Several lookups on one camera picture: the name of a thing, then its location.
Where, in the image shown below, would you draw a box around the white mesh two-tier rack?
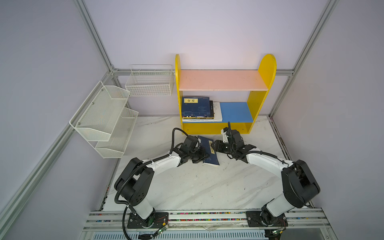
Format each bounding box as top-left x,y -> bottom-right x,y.
69,82 -> 139,159

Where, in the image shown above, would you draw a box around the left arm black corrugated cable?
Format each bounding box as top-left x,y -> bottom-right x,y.
113,127 -> 188,240

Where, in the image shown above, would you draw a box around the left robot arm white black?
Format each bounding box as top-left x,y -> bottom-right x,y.
114,136 -> 216,228

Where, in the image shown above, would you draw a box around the navy book yellow label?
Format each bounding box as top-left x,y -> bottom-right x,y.
198,136 -> 220,167
182,97 -> 211,118

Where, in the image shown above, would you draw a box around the black wolf cover book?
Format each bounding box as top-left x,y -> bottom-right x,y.
209,101 -> 214,119

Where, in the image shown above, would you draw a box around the yellow bookshelf pink blue shelves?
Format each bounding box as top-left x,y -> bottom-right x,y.
175,54 -> 277,135

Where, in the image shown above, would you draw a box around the white wire basket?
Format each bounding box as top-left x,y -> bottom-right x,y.
125,70 -> 175,97

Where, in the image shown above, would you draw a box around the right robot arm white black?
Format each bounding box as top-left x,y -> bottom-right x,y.
210,127 -> 321,227

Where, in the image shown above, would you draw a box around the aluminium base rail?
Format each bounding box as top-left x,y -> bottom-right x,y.
80,208 -> 337,240

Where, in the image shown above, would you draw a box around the white portfolio book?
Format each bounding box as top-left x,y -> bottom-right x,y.
182,102 -> 223,123

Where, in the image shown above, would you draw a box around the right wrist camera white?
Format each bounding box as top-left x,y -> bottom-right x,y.
221,128 -> 229,143

